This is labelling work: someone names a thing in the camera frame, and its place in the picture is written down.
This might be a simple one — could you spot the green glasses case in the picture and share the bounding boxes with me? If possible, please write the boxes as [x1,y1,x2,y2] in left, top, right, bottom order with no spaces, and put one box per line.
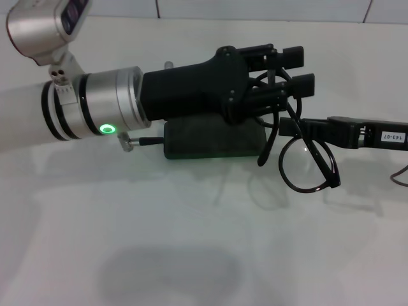
[163,116,268,160]

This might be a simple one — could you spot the right wrist cable with connector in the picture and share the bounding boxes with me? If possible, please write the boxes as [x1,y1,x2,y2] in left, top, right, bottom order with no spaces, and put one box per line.
[390,162,408,188]

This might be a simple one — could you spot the wrist cable with connector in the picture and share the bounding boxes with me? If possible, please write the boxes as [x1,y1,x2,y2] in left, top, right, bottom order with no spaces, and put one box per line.
[117,132,165,153]
[390,162,408,188]

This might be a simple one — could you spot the black round glasses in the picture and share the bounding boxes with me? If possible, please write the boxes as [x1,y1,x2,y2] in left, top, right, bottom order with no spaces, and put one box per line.
[251,68,342,194]

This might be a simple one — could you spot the left wrist cable with connector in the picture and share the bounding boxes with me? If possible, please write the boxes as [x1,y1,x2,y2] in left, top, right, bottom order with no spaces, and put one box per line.
[117,132,165,153]

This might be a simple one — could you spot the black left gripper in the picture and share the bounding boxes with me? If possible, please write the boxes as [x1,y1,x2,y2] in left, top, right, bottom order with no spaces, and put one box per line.
[140,46,254,125]

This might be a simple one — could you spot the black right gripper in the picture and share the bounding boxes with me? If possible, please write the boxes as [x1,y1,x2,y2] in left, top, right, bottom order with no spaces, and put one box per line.
[279,115,408,151]

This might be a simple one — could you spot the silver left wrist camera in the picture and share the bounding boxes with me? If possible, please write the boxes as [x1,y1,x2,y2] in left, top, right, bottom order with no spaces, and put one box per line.
[6,0,93,89]

